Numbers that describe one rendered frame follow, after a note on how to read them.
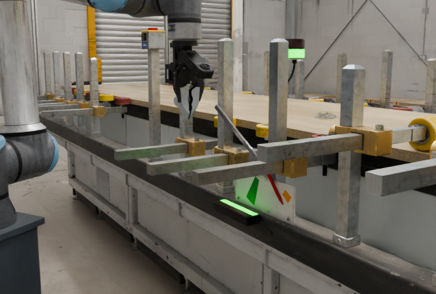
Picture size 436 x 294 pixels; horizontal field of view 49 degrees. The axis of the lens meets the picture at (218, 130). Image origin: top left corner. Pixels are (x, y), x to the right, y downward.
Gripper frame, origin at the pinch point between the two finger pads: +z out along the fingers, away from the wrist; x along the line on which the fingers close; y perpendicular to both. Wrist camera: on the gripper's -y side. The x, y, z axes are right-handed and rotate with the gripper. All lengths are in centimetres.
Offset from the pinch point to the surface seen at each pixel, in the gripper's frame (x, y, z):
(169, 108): -37, 81, 7
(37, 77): -23, 263, -1
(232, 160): -14.4, -0.3, 14.5
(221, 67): -15.3, 6.8, -12.7
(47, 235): -6, 190, 96
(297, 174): -15.5, -26.7, 13.3
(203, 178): 9.8, -22.5, 11.6
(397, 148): -34, -42, 6
